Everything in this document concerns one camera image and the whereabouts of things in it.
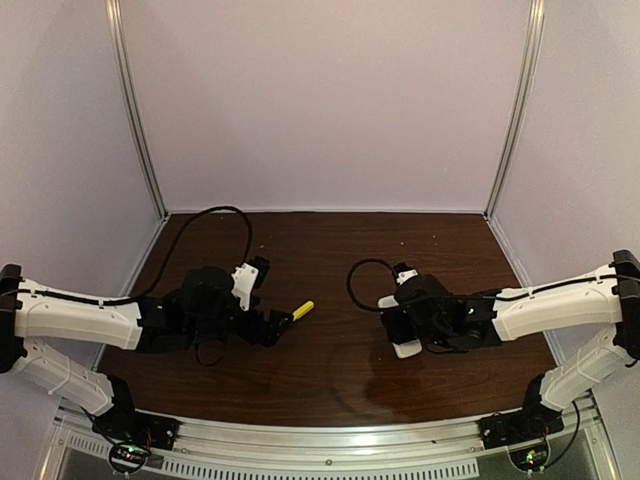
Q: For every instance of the left aluminium frame post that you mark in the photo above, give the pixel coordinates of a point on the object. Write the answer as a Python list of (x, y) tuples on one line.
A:
[(123, 65)]

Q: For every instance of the aluminium frame post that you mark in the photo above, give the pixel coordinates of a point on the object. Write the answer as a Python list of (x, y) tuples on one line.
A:
[(123, 65), (530, 58)]

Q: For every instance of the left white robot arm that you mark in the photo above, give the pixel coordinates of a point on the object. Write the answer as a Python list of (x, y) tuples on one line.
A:
[(31, 312)]

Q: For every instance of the white remote control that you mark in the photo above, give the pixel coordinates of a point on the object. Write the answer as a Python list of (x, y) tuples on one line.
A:
[(398, 328)]

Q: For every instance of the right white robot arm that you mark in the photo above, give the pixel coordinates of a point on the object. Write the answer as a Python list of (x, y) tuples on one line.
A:
[(608, 296)]

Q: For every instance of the right aluminium frame post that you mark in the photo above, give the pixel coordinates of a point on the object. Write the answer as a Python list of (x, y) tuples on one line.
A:
[(530, 58)]

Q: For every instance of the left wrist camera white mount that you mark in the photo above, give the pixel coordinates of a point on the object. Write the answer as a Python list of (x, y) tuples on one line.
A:
[(248, 277)]

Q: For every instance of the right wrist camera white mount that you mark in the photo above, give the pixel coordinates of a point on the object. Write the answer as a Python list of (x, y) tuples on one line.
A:
[(403, 272)]

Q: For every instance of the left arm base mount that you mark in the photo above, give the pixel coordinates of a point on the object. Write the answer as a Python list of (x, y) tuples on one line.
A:
[(136, 441)]

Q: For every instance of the yellow handled screwdriver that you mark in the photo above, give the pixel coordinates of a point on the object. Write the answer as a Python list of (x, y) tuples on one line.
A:
[(303, 310)]

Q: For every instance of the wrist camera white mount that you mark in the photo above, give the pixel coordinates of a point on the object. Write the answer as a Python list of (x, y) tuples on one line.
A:
[(403, 272), (248, 277)]

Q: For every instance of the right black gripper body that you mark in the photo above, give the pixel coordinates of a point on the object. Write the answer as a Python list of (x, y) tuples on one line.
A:
[(396, 326)]

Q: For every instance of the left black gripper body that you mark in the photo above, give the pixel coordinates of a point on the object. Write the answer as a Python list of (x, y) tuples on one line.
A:
[(270, 326)]

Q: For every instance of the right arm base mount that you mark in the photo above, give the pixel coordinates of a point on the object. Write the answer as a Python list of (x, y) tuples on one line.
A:
[(525, 435)]

